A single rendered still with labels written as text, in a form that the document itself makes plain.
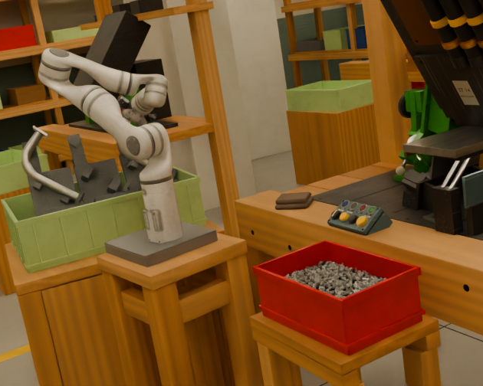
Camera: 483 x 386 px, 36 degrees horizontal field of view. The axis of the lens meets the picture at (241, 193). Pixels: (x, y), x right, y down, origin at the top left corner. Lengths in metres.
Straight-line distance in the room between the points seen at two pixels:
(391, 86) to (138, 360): 1.22
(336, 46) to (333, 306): 7.23
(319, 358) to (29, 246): 1.17
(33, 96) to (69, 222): 5.94
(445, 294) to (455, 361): 1.47
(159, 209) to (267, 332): 0.57
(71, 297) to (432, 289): 1.16
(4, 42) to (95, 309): 6.03
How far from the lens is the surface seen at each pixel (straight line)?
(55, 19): 8.95
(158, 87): 2.35
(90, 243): 2.43
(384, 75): 2.57
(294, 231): 2.09
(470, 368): 3.09
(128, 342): 2.26
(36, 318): 2.38
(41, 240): 2.40
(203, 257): 2.03
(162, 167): 2.07
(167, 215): 2.09
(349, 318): 1.47
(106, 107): 2.13
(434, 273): 1.68
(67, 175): 2.68
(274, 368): 1.74
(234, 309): 2.14
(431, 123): 1.92
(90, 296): 2.39
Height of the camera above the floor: 1.49
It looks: 14 degrees down
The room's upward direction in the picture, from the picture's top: 9 degrees counter-clockwise
